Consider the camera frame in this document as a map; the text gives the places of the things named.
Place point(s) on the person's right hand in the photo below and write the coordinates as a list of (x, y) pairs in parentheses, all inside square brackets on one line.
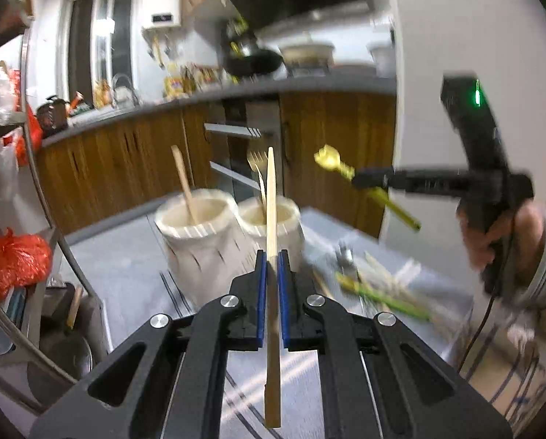
[(529, 238)]

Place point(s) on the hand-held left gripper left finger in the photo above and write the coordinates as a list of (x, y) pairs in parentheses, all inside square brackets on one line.
[(261, 297)]

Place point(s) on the yellow oil bottle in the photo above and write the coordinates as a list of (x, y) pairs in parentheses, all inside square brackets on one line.
[(173, 87)]

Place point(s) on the kitchen window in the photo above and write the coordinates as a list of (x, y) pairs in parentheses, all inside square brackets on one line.
[(100, 41)]

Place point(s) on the metal pot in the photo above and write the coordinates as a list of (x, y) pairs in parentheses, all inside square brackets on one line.
[(67, 352)]

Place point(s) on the white casserole pot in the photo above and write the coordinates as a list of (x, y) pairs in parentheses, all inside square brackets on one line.
[(307, 57)]

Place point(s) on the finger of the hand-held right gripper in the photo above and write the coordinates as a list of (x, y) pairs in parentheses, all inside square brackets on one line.
[(415, 180)]

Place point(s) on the grey kitchen countertop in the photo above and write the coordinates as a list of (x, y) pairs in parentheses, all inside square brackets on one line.
[(172, 105)]

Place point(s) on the large red plastic bag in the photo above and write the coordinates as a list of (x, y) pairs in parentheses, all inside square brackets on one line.
[(12, 260)]

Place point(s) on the metal storage rack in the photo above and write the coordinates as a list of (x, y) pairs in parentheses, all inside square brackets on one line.
[(30, 183)]

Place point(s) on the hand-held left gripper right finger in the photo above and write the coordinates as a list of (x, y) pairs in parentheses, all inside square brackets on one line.
[(284, 297)]

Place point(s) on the white utensil holder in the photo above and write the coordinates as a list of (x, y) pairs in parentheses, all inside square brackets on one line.
[(292, 233), (200, 256)]

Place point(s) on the wall spice shelf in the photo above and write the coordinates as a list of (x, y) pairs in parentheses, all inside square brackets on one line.
[(238, 32)]

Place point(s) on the wooden base cabinet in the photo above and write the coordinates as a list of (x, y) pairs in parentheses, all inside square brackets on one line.
[(117, 160)]

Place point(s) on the steel spoon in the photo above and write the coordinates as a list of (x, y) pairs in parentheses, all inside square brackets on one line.
[(347, 256)]

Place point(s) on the yellow-green fork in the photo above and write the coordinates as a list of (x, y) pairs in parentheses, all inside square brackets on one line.
[(330, 158)]

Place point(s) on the steel faucet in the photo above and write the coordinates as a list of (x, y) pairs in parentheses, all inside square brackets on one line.
[(123, 89)]

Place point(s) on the person's striped clothing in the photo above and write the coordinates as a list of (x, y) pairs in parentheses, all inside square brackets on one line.
[(515, 366)]

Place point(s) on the pale chopstick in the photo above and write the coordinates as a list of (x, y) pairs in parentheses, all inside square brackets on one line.
[(408, 270)]

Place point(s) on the black wok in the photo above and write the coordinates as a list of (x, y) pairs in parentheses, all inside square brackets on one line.
[(254, 64)]

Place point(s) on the white water heater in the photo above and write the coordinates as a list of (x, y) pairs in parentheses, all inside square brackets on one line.
[(162, 4)]

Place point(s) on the wooden chopstick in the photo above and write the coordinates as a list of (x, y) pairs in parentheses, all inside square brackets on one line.
[(186, 187), (273, 219)]

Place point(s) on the grey striped cloth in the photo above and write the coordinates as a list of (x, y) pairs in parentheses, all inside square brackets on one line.
[(131, 256)]

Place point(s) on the built-in steel drawer unit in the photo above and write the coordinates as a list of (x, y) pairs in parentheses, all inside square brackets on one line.
[(243, 114)]

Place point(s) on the hanging red plastic bag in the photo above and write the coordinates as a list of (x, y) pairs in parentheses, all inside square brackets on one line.
[(28, 132)]

